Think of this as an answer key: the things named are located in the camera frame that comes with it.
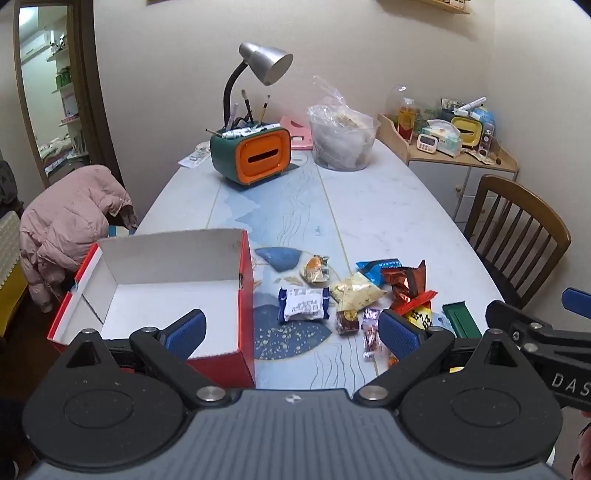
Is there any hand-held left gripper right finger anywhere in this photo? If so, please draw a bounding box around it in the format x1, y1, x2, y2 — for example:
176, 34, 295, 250
352, 308, 527, 408

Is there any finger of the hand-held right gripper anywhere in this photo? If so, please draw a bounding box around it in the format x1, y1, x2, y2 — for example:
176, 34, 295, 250
485, 299, 561, 347
562, 287, 591, 320

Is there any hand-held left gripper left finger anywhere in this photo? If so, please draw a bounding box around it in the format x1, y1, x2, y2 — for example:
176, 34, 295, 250
60, 309, 229, 409

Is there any red yellow snack bag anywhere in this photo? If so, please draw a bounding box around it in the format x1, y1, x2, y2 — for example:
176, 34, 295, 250
390, 290, 438, 330

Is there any small brown candy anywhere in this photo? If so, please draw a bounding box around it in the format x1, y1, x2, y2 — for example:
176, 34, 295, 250
335, 310, 361, 335

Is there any reddish brown foil packet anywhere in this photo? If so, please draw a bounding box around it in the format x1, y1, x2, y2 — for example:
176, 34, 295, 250
381, 260, 426, 301

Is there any pale yellow snack packet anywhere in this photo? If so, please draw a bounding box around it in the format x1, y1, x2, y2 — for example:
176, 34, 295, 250
329, 271, 387, 312

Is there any bright blue snack packet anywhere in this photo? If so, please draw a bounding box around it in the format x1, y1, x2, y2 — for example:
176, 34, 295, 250
355, 258, 402, 284

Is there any red white cardboard box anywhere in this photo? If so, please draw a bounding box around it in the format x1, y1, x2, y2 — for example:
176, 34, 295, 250
46, 228, 256, 388

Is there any blue white snack packet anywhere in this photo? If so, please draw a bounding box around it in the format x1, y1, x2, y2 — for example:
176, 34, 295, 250
277, 285, 331, 324

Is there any orange pastry clear packet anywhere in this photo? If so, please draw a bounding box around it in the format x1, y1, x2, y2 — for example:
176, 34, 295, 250
299, 255, 331, 284

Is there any purple wrapped candy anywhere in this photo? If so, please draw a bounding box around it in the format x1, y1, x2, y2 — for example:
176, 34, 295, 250
361, 307, 386, 360

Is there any dark green stick packet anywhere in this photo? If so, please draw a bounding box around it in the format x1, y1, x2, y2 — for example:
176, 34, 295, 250
442, 301, 482, 339

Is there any wooden spindle chair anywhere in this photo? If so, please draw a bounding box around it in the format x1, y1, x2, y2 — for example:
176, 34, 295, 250
463, 174, 572, 310

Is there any white cabinet wooden top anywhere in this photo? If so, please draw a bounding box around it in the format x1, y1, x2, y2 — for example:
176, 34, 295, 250
378, 113, 520, 222

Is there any pink puffer jacket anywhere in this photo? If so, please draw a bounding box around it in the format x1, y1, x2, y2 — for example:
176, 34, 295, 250
19, 165, 138, 313

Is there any printed paper packet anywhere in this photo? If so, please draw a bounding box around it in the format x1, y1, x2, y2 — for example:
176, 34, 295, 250
178, 142, 214, 168

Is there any green orange tissue box organizer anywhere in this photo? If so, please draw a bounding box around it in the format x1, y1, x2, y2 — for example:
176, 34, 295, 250
210, 121, 293, 186

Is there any cream cover yellow sofa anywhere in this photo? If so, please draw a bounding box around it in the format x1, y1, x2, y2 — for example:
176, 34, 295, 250
0, 212, 28, 337

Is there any soft tissue pack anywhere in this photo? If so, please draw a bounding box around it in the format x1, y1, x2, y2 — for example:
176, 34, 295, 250
427, 119, 463, 157

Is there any yellow green tissue box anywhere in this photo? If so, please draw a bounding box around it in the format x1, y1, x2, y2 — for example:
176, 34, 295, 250
450, 115, 483, 148

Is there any clear plastic bag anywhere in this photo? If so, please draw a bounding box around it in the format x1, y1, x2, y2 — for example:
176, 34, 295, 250
307, 75, 382, 172

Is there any yellow liquid bottle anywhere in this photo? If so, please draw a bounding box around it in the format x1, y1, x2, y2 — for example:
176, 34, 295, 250
397, 98, 416, 141

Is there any white long tube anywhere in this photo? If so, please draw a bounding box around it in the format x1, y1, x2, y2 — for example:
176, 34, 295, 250
455, 96, 488, 114

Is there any pink flat item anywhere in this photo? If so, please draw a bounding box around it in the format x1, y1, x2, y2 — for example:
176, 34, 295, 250
280, 116, 315, 151

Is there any clear glass dome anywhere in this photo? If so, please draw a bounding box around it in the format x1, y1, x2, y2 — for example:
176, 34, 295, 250
385, 84, 409, 121

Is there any white room shelf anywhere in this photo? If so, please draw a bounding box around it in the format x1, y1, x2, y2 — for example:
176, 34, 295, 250
46, 28, 86, 153

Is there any silver desk lamp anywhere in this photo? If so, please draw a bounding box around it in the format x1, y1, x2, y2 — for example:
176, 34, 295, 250
223, 42, 294, 132

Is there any brown door frame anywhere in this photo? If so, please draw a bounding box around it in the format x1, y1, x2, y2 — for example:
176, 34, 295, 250
14, 0, 125, 190

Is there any wooden wall shelf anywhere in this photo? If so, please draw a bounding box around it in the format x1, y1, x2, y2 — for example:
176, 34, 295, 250
379, 0, 472, 14

